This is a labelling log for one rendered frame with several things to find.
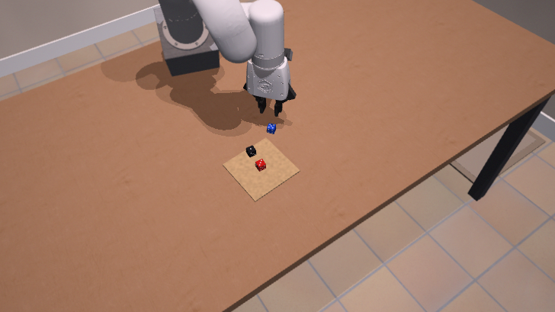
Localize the black die with white pips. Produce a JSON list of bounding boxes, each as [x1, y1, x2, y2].
[[246, 145, 256, 157]]

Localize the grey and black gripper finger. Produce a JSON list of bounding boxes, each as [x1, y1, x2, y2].
[[274, 83, 296, 117], [243, 83, 266, 114]]

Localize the blue die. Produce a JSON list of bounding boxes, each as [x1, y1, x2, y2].
[[267, 123, 276, 134]]

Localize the tan mat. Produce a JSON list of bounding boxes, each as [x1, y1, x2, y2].
[[223, 138, 300, 202]]

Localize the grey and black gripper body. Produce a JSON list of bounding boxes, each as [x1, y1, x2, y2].
[[246, 57, 290, 101]]

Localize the red die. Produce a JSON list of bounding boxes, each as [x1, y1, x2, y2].
[[255, 159, 266, 171]]

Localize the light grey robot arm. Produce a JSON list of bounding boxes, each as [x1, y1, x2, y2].
[[159, 0, 293, 69]]

